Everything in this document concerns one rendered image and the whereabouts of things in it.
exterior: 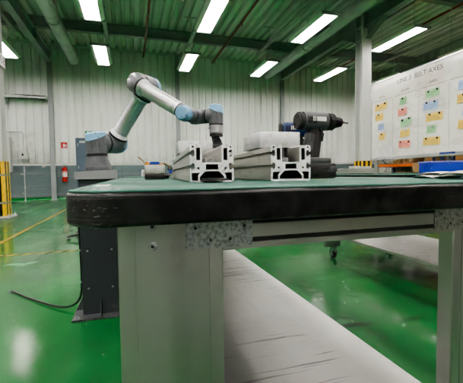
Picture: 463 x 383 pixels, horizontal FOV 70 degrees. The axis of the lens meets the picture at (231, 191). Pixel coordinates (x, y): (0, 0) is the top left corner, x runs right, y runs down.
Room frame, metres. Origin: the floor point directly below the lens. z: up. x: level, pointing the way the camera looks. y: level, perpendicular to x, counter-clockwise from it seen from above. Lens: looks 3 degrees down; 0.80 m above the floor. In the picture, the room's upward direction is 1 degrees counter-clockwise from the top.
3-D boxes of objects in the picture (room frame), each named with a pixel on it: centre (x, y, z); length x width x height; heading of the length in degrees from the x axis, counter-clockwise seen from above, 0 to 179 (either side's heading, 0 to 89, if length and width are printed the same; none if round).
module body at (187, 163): (1.14, 0.13, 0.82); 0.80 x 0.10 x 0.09; 13
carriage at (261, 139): (0.94, -0.11, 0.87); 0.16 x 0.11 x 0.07; 13
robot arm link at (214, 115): (1.78, 0.08, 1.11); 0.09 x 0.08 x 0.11; 65
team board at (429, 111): (3.73, -2.12, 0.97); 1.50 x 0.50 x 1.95; 17
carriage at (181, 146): (1.14, 0.13, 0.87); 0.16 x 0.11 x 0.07; 13
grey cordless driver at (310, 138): (1.13, -0.31, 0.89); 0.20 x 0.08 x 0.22; 109
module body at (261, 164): (1.19, -0.06, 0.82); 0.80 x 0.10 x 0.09; 13
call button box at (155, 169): (1.39, 0.31, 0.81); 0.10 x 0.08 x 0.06; 103
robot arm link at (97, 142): (1.96, 0.78, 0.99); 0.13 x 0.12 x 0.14; 155
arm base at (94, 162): (1.96, 0.78, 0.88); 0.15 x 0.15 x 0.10
